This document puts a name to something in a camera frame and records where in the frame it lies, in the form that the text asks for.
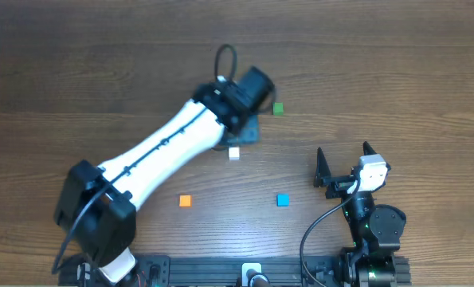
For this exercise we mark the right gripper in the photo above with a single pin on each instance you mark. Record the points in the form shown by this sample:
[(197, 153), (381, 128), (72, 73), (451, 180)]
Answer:
[(340, 185)]

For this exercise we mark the blue cube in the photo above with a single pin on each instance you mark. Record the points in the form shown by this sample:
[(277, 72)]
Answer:
[(283, 200)]

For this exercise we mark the green cube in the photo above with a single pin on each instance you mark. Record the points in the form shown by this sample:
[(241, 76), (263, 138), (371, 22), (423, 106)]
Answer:
[(278, 109)]

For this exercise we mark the orange cube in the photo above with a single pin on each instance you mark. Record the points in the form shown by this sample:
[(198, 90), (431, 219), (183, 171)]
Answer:
[(185, 201)]

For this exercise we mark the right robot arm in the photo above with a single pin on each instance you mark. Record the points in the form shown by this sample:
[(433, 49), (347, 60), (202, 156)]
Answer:
[(382, 227)]

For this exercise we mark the white cube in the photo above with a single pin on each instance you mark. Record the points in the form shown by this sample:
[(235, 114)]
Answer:
[(234, 154)]

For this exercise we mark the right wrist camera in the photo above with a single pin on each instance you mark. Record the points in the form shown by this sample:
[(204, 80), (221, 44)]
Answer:
[(372, 172)]

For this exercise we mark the mounting rail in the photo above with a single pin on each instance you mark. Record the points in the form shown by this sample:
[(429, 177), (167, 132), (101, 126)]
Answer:
[(212, 273)]

